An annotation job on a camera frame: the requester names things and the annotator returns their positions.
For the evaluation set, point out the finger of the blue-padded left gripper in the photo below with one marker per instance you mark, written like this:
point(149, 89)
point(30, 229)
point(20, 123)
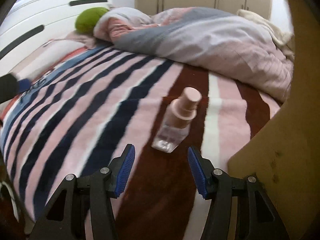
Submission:
point(23, 85)

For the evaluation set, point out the striped pink navy bed blanket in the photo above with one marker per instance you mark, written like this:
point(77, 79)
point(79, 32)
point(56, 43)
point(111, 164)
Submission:
point(82, 112)

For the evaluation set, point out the pink grey striped duvet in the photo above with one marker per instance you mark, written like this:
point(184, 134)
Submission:
point(218, 41)

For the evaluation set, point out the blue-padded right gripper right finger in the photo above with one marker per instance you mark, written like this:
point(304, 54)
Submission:
point(256, 217)

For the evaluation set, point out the green round pillow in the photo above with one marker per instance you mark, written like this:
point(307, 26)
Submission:
point(87, 20)

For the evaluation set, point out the white bed headboard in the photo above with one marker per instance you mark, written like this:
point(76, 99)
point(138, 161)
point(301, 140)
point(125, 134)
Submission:
point(31, 23)

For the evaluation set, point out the brown cardboard box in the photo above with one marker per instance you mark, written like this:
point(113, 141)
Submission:
point(285, 153)

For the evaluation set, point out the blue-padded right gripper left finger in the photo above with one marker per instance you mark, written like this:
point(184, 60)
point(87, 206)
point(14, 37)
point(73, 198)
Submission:
point(76, 198)

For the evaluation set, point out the cream fleece blanket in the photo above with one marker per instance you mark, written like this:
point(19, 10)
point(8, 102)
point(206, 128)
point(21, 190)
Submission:
point(283, 40)

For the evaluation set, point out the pink spray bottle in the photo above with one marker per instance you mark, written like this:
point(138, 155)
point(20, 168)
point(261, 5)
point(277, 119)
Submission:
point(178, 116)

